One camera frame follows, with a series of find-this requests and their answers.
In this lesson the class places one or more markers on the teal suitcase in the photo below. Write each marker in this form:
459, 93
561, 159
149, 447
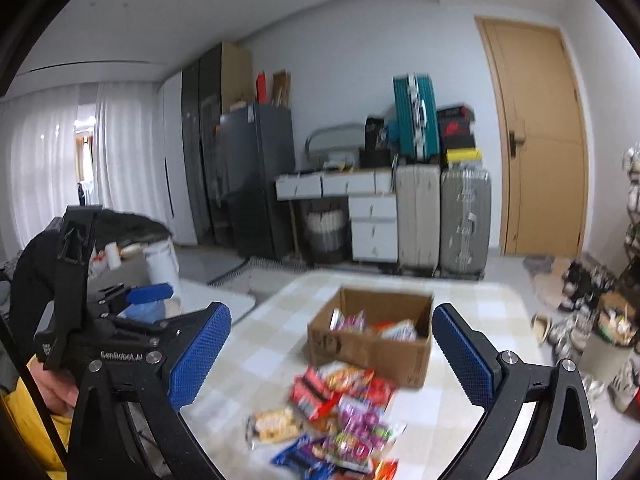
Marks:
407, 120

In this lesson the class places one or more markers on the dark glossy cabinet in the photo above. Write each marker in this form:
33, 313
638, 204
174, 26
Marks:
205, 150

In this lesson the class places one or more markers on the row of shoes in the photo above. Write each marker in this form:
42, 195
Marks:
580, 285

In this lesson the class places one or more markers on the pink snack packet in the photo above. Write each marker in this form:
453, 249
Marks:
352, 321

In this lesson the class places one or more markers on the grey suitcase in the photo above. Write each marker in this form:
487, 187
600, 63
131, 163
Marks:
465, 222

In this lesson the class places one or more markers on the wooden door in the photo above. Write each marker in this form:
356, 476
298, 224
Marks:
545, 160

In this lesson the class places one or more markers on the plain black shoebox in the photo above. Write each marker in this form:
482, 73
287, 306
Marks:
457, 142

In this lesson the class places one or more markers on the wooden broom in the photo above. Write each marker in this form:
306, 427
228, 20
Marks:
295, 230

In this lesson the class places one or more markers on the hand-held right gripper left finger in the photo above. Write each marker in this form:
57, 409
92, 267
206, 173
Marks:
197, 360

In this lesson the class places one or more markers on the yellow black shoebox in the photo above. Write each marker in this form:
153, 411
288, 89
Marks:
465, 156

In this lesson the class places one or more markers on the silver snack packet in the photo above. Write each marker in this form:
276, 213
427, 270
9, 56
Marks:
336, 318

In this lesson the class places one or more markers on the beige suitcase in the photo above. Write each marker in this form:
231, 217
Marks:
419, 220

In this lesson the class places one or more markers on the black red shoebox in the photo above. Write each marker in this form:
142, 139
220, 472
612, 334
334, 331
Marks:
456, 120

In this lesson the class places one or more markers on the light blue container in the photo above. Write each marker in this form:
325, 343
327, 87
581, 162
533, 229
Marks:
145, 312

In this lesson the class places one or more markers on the grey white laundry basket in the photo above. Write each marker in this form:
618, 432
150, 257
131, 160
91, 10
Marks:
327, 232

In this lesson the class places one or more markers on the white sheer curtain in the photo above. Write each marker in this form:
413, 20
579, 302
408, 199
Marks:
45, 160

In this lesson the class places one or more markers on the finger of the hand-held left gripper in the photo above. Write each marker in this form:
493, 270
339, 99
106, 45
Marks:
145, 327
150, 293

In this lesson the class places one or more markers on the small white bottle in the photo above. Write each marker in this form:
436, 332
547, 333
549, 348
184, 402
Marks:
113, 256

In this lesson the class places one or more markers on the white wardrobe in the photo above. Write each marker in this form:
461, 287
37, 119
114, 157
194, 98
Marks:
176, 160

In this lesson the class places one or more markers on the shoe rack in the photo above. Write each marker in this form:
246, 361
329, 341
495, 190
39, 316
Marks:
632, 210

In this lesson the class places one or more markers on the pile of snack packets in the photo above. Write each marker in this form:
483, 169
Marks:
350, 410

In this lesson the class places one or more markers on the tall red box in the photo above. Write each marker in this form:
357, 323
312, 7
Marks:
260, 89

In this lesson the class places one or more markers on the round glass mirror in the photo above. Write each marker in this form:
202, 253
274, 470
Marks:
330, 135

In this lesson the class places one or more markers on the flat cardboard box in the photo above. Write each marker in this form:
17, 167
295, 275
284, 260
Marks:
237, 72

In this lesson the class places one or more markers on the black storage box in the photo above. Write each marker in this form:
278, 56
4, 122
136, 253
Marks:
375, 158

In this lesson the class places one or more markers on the white trash bin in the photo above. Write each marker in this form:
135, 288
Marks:
602, 355

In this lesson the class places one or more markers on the white appliance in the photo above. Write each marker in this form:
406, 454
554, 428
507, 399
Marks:
162, 267

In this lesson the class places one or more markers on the white desk with drawers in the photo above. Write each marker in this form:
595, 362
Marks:
372, 225

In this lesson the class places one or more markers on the black white patterned rug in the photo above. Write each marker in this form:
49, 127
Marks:
265, 267

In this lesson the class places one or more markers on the red white snack packet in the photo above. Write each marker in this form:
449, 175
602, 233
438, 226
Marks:
397, 331

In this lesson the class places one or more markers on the white side table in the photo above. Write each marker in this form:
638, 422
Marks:
220, 302

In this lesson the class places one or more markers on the small brown cardboard box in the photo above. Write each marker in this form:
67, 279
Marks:
281, 89

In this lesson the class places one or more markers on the grey door mat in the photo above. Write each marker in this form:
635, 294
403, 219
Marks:
545, 280

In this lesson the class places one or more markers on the black paper bag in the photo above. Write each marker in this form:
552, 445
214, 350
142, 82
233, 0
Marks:
375, 132

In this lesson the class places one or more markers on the person's left forearm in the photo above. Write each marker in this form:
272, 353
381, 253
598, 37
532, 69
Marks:
52, 390

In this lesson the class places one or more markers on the grey refrigerator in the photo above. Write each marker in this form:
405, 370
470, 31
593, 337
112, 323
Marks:
255, 180

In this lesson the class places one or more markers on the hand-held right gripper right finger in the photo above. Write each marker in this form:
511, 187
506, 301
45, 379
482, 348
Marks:
462, 355

